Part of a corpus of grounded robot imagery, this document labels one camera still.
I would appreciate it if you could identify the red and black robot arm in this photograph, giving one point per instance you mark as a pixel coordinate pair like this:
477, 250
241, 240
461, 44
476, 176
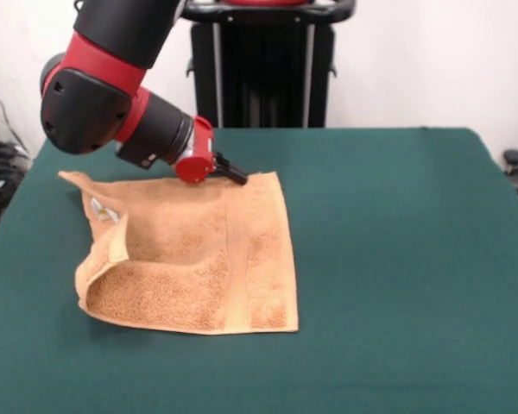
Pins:
90, 112

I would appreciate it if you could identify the dark green table cloth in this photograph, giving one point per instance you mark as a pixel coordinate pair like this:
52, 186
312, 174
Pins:
371, 280

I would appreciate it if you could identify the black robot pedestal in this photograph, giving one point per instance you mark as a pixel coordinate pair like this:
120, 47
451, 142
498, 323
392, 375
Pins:
263, 73

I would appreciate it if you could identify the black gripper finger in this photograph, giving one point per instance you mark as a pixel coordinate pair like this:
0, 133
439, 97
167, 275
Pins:
235, 176
225, 161

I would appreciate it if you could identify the orange terry towel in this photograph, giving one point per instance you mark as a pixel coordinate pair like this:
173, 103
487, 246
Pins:
190, 259

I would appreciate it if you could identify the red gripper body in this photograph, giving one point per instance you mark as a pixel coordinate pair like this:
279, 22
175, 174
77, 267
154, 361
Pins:
194, 169

